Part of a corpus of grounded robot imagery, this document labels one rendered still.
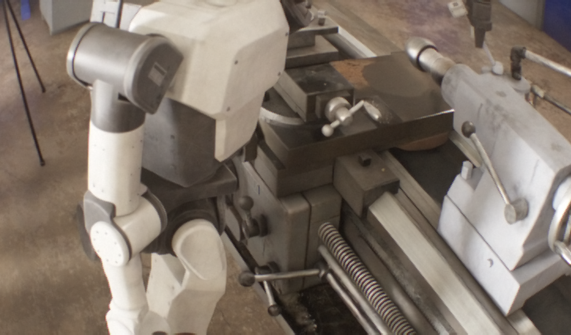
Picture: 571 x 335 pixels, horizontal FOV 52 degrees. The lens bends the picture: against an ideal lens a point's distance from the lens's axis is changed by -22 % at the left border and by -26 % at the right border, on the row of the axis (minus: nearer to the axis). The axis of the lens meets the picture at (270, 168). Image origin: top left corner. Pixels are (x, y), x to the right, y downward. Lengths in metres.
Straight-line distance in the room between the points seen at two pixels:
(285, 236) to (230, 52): 0.73
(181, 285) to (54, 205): 1.69
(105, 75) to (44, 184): 2.20
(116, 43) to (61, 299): 1.72
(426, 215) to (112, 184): 0.80
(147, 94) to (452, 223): 0.77
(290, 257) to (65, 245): 1.28
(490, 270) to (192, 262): 0.60
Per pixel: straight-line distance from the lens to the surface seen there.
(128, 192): 1.06
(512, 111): 1.42
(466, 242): 1.47
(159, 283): 1.45
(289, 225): 1.66
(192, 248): 1.29
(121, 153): 1.01
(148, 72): 0.95
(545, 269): 1.40
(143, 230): 1.09
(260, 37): 1.11
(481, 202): 1.43
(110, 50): 0.96
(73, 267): 2.69
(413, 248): 1.51
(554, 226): 1.26
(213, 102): 1.06
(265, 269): 1.78
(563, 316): 1.62
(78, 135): 3.41
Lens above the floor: 1.84
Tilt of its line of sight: 36 degrees down
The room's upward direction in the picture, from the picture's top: 2 degrees clockwise
